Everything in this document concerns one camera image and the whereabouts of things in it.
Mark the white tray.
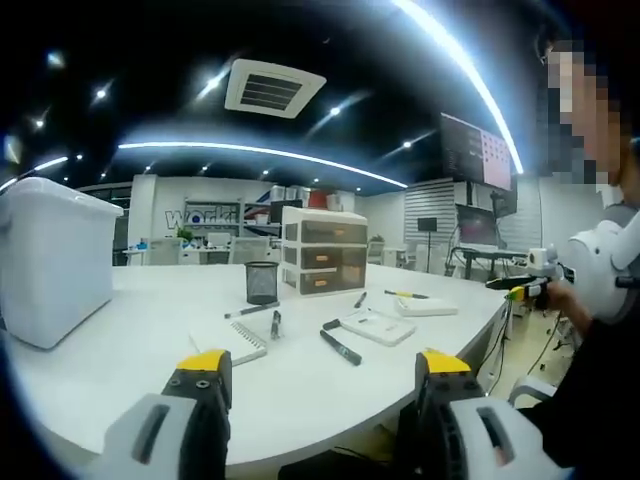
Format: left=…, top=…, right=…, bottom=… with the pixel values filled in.
left=339, top=306, right=418, bottom=348

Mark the white worn chest device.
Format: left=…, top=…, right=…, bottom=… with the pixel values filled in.
left=566, top=201, right=640, bottom=325

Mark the white sticky note stack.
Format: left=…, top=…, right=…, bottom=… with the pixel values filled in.
left=394, top=294, right=459, bottom=318

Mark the white plastic storage bin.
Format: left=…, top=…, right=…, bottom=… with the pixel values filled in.
left=0, top=176, right=125, bottom=350

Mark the black mesh pen holder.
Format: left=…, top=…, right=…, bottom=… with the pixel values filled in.
left=244, top=260, right=280, bottom=307

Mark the desktop computer monitor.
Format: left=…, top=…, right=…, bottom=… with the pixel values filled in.
left=456, top=203, right=502, bottom=247

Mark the ceiling air conditioner vent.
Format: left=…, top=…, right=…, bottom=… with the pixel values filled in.
left=224, top=58, right=328, bottom=120

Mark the white drawer organizer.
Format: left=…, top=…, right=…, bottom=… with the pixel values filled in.
left=280, top=204, right=369, bottom=299

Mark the grey and black marker pen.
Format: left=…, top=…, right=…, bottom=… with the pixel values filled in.
left=224, top=301, right=280, bottom=320

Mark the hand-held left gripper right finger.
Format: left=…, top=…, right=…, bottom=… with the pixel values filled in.
left=398, top=349, right=574, bottom=480

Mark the white spiral notebook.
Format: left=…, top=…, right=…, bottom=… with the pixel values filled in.
left=188, top=319, right=269, bottom=367

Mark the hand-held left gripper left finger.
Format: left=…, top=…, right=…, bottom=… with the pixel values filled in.
left=102, top=349, right=234, bottom=480

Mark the grey mesh office chair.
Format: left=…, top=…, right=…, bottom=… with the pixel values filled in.
left=228, top=236, right=272, bottom=265

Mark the hanging wall monitor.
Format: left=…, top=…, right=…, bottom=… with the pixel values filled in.
left=439, top=111, right=520, bottom=192

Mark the long black marker pen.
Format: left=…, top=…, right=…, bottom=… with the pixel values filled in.
left=319, top=329, right=363, bottom=367

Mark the white desk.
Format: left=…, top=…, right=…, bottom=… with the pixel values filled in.
left=0, top=261, right=509, bottom=472

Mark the person's right hand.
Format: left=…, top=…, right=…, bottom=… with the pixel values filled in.
left=545, top=279, right=594, bottom=327

